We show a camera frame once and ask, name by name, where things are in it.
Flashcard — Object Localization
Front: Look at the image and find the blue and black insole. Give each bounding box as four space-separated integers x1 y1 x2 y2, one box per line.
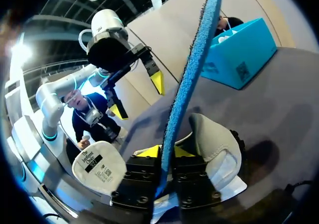
156 0 222 199

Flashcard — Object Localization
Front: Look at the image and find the white cable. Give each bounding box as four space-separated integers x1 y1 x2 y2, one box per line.
78 29 93 53

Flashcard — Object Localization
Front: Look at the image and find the teal box with white paper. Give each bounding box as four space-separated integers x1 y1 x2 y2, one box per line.
200 17 278 90

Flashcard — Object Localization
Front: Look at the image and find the person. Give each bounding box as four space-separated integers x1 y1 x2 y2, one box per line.
61 89 128 157
214 15 244 37

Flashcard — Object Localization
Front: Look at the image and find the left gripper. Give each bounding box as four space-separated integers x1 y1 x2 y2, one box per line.
86 32 166 120

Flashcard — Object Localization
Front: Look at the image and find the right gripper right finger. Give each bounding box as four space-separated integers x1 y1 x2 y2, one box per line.
172 145 222 210

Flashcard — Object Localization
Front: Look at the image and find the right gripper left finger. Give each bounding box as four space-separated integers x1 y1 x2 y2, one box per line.
110 145 161 222

